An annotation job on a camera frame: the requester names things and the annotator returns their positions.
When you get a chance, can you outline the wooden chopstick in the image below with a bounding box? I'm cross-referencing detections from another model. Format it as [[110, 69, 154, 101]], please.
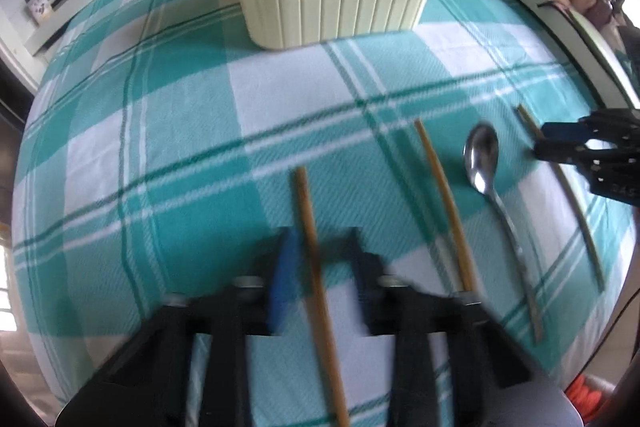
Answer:
[[413, 118, 480, 294], [294, 166, 350, 426], [516, 104, 606, 293]]

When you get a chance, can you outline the stainless steel spoon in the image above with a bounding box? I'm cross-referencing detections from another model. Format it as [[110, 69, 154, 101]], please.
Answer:
[[463, 121, 544, 343]]

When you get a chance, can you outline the light green cloth pad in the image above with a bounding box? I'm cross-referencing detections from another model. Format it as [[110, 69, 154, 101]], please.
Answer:
[[567, 9, 639, 109]]

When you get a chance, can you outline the pink cloth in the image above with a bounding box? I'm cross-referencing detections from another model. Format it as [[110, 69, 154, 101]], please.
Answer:
[[570, 0, 613, 25]]

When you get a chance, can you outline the teal white checkered tablecloth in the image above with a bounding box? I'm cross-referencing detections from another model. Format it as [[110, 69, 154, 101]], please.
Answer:
[[12, 0, 637, 426]]

